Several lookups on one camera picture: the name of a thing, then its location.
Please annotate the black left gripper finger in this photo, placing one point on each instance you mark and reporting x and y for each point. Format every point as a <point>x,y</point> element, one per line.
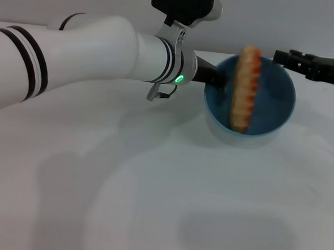
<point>218,78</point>

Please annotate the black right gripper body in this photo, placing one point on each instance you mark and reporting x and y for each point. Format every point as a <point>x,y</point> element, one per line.
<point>329,71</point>

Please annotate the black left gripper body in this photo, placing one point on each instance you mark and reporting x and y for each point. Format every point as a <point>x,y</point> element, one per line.
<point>203,72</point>

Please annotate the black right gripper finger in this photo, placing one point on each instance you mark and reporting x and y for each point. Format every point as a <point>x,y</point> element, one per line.
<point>291,61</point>

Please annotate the orange striped bread loaf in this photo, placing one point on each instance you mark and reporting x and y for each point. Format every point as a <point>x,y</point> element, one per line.
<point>246,90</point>

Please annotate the blue bowl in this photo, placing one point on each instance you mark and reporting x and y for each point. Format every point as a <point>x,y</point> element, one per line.
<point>270,108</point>

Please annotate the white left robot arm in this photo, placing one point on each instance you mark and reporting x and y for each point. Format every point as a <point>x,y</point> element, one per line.
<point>83,54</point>

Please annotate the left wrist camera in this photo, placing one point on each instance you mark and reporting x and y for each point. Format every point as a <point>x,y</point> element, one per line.
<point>185,5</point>

